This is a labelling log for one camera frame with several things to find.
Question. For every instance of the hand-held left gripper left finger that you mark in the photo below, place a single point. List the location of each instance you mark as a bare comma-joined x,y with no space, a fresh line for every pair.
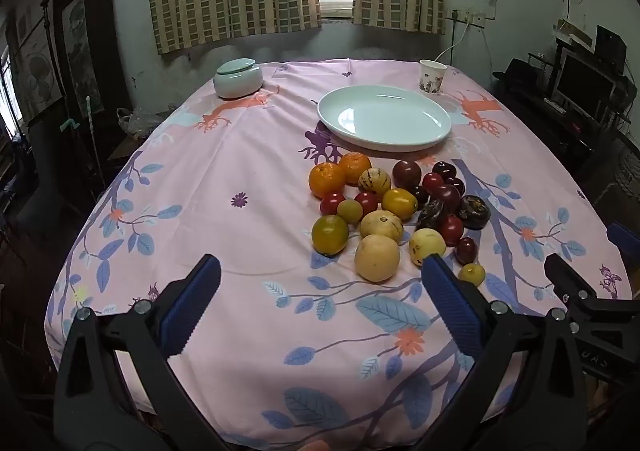
192,303

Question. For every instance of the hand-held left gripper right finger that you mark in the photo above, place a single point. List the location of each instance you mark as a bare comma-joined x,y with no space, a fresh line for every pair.
452,303

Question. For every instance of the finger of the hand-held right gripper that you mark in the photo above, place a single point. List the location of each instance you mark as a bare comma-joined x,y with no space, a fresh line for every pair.
625,238
565,276

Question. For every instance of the dark cherry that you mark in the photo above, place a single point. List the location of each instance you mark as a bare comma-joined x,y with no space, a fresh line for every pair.
465,250
419,194
456,185
443,169

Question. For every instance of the spotted yellow fruit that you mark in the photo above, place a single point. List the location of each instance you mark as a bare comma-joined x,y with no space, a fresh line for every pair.
426,245

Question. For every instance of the large pale pepino melon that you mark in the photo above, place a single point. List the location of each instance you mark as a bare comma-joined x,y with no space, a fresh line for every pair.
377,258

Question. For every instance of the dark water chestnut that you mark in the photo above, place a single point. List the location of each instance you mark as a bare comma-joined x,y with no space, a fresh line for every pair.
430,216
474,212

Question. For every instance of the pale yellow pepino melon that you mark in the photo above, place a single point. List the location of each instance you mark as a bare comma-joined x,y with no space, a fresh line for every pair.
381,226

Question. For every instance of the dark purple-red plum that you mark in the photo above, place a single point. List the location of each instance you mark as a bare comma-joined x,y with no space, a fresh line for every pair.
447,197

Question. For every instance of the yellow tomato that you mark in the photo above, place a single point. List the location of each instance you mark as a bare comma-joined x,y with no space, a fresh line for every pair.
399,204

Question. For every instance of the large dark brown tomato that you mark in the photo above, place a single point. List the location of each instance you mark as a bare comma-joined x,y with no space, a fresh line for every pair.
406,173

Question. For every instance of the green-yellow tomato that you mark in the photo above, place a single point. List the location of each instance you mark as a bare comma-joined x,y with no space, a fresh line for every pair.
330,234

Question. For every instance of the purple striped pepino melon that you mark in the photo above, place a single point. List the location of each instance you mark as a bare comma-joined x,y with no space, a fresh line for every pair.
374,180

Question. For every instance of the orange mandarin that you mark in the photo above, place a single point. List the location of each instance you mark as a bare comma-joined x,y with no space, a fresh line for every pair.
327,179
355,166

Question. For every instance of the white oval plate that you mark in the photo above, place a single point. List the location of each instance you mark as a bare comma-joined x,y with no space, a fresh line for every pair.
385,118

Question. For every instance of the pink floral tablecloth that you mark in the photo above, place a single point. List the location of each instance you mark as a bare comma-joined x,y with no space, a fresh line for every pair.
225,241

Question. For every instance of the black desk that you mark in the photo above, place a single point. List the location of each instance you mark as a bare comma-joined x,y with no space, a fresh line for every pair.
550,131

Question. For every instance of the computer monitor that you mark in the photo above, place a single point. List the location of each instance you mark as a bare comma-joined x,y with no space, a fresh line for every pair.
582,83

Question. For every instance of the clear plastic bag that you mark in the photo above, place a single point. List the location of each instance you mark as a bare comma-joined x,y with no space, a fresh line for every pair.
137,123

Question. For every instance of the white mop stick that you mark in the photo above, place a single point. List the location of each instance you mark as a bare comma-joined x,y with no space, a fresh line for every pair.
92,141

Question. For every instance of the black speaker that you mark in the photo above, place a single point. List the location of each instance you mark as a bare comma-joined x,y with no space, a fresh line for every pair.
610,43

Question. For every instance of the black hat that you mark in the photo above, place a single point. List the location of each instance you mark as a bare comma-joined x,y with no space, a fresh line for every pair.
517,71

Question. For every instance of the floral paper cup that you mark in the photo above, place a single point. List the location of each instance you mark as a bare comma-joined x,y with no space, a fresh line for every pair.
432,78

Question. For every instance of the pale green lidded jar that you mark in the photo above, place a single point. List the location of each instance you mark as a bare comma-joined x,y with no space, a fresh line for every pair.
239,81

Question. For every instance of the white wall socket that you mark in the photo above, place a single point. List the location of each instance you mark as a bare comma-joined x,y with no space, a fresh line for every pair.
472,17

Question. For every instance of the dark framed wall picture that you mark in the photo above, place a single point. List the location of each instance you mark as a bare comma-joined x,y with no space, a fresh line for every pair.
80,46

